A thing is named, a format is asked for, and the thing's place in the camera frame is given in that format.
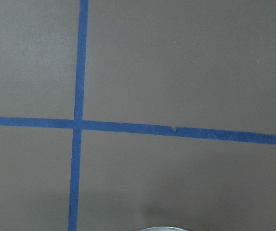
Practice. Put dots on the Wilson tennis ball can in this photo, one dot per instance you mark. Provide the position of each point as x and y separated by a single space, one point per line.
162 228

